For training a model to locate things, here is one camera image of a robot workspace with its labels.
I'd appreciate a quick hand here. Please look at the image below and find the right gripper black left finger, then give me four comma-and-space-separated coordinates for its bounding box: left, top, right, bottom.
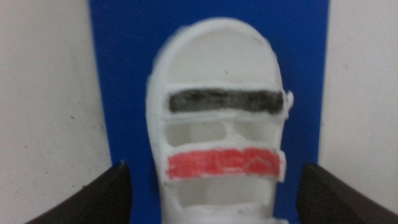
24, 160, 133, 224

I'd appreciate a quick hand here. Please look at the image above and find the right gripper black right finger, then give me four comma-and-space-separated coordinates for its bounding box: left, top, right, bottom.
296, 162, 398, 224

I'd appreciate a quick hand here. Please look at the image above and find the white shoe with coloured straps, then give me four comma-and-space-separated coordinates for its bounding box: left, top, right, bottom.
145, 17, 295, 224

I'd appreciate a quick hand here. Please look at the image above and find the blue rectangular mat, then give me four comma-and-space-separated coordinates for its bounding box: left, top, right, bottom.
88, 0, 331, 224

